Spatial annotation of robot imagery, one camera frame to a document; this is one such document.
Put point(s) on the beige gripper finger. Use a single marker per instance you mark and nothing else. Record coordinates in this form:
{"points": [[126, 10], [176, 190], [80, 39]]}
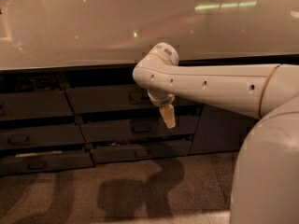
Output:
{"points": [[168, 114]]}

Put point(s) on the dark grey drawer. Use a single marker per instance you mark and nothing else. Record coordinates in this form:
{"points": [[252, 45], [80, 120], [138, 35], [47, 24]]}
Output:
{"points": [[33, 105], [45, 163], [42, 136], [108, 98], [143, 151], [130, 129]]}

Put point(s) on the white robot base body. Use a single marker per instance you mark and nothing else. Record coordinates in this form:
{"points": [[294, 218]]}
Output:
{"points": [[266, 179]]}

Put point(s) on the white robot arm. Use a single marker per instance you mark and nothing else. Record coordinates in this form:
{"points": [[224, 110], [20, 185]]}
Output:
{"points": [[255, 90]]}

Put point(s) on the dark grey cabinet door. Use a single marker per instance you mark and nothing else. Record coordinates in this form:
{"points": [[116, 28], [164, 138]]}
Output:
{"points": [[220, 131]]}

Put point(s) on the grey counter cabinet frame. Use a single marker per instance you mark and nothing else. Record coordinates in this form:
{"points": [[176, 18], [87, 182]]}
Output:
{"points": [[61, 81]]}

